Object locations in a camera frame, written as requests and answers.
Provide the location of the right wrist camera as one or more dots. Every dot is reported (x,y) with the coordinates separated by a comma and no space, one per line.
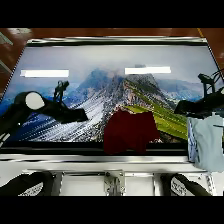
(204,77)

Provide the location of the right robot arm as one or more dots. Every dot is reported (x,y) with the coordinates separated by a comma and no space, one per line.
(213,100)

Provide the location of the dark red garment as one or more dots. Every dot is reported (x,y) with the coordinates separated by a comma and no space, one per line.
(130,131)

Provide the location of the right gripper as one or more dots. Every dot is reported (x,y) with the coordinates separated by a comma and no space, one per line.
(187,106)

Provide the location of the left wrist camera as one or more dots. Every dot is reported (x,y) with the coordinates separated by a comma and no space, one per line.
(61,86)

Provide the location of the silver frame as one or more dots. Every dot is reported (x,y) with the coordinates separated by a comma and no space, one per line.
(86,163)

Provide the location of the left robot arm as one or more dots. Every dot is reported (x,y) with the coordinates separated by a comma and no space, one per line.
(16,111)

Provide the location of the light blue garment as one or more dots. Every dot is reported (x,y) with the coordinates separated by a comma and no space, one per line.
(208,143)

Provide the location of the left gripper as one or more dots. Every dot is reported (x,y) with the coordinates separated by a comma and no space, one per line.
(70,115)

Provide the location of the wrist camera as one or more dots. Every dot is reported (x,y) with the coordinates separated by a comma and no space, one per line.
(204,77)
(61,86)

